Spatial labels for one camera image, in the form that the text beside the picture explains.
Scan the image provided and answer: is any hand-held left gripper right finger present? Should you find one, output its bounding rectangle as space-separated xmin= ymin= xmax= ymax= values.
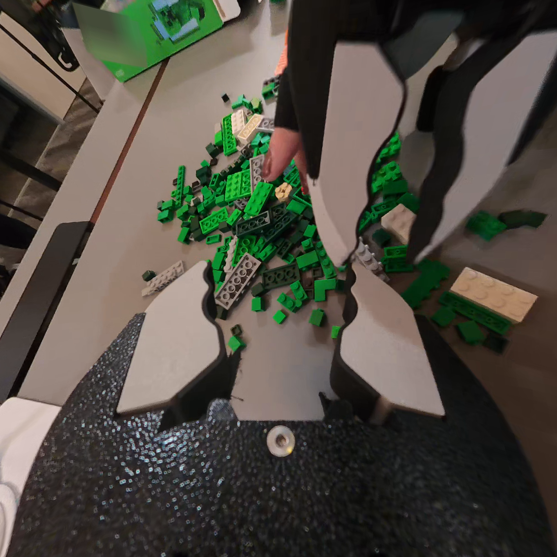
xmin=329 ymin=261 xmax=446 ymax=426

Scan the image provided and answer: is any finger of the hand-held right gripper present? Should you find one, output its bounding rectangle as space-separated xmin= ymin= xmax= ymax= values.
xmin=408 ymin=31 xmax=557 ymax=265
xmin=306 ymin=40 xmax=408 ymax=267

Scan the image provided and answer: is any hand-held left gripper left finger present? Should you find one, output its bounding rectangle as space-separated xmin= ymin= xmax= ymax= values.
xmin=117 ymin=260 xmax=241 ymax=429

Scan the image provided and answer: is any pile of green toy bricks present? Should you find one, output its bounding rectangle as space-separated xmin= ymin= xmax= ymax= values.
xmin=141 ymin=76 xmax=549 ymax=353

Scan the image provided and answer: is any another person's forearm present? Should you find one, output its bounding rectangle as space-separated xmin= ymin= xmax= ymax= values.
xmin=274 ymin=0 xmax=384 ymax=180

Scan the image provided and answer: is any grey desk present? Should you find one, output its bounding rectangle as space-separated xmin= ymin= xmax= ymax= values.
xmin=0 ymin=0 xmax=557 ymax=492

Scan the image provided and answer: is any long grey holed plate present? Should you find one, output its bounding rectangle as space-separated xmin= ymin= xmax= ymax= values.
xmin=141 ymin=260 xmax=184 ymax=297

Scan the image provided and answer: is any grey holed plate brick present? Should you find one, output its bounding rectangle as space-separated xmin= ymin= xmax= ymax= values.
xmin=214 ymin=252 xmax=263 ymax=311

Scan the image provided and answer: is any small white brick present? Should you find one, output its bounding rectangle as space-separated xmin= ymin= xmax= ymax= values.
xmin=381 ymin=203 xmax=417 ymax=245

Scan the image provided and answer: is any orange striped object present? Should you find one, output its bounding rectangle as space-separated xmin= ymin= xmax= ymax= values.
xmin=275 ymin=27 xmax=291 ymax=77

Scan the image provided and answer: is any large white brick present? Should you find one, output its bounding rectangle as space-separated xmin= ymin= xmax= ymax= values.
xmin=449 ymin=267 xmax=539 ymax=324

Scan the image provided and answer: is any green cardboard box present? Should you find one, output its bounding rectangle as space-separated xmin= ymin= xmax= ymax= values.
xmin=104 ymin=0 xmax=241 ymax=83

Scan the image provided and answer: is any black floor sign stand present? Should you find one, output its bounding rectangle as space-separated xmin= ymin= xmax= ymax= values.
xmin=0 ymin=22 xmax=106 ymax=115

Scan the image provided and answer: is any black office chair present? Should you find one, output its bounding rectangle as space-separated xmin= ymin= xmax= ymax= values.
xmin=9 ymin=0 xmax=80 ymax=73

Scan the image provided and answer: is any black desk cable flap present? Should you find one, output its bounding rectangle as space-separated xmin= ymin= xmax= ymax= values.
xmin=0 ymin=221 xmax=93 ymax=403

